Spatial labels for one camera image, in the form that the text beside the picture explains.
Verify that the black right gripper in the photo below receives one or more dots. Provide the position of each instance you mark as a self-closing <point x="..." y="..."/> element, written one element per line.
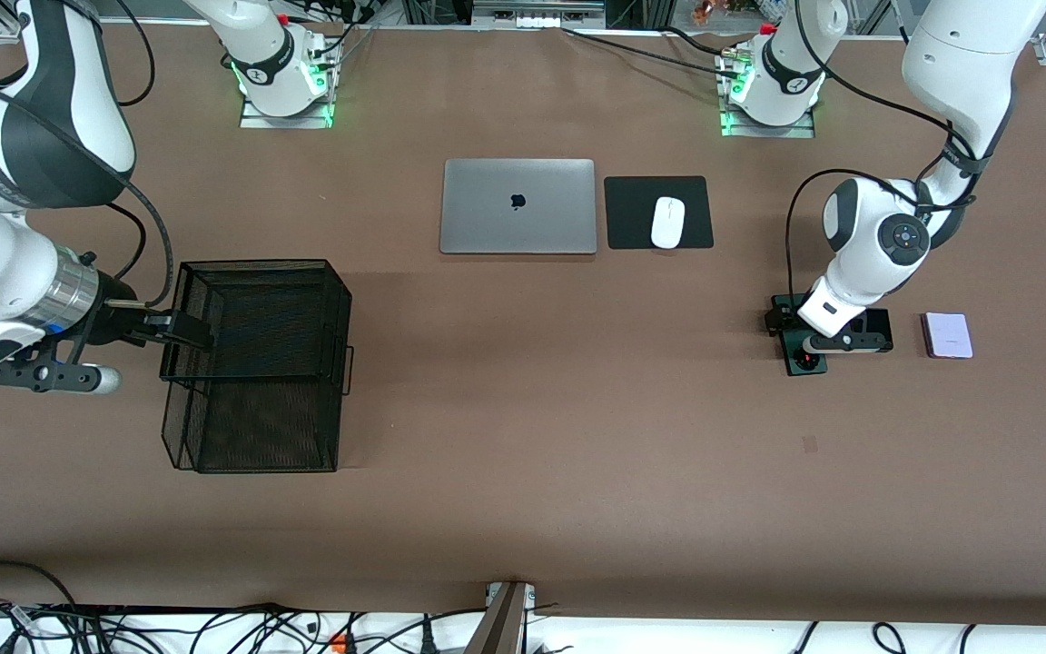
<point x="111" y="322"/>

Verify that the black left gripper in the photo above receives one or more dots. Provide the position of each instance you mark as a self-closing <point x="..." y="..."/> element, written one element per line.
<point x="783" y="310"/>

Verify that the black flip phone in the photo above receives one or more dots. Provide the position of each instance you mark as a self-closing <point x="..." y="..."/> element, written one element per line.
<point x="873" y="320"/>

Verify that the lavender flip phone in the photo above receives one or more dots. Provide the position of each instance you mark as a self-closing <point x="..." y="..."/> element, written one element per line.
<point x="950" y="336"/>

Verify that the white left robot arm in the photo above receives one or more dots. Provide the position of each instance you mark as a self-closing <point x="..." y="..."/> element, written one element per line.
<point x="859" y="263"/>

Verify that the white computer mouse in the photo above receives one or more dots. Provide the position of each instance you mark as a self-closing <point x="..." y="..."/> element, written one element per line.
<point x="668" y="222"/>

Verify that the black mouse pad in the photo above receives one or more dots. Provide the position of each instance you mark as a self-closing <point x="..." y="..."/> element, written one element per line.
<point x="632" y="218"/>

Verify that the silver closed laptop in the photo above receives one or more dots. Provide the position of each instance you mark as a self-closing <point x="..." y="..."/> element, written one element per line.
<point x="487" y="218"/>

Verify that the white power strip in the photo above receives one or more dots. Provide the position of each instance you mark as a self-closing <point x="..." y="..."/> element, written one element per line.
<point x="537" y="20"/>

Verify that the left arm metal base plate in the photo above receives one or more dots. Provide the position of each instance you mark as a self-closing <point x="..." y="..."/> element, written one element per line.
<point x="804" y="133"/>

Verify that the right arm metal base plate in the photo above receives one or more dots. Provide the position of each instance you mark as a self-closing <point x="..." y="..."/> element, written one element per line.
<point x="305" y="121"/>

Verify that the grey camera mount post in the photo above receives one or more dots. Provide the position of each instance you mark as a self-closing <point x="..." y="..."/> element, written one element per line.
<point x="500" y="627"/>

